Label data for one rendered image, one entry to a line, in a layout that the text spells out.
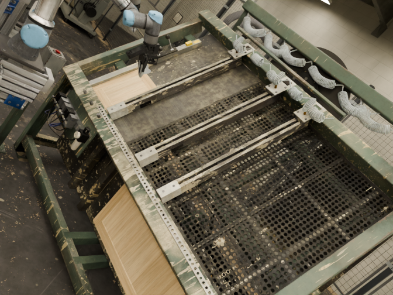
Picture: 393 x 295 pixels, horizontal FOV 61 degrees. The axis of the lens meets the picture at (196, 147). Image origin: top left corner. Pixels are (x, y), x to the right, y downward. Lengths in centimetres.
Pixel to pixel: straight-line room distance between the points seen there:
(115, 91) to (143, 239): 107
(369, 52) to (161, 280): 621
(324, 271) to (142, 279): 105
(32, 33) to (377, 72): 626
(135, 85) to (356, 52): 562
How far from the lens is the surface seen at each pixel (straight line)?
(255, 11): 325
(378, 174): 212
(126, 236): 229
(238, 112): 221
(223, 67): 257
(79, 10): 779
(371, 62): 728
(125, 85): 255
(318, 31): 810
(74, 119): 235
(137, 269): 222
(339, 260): 183
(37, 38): 177
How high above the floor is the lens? 174
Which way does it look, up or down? 16 degrees down
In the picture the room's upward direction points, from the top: 42 degrees clockwise
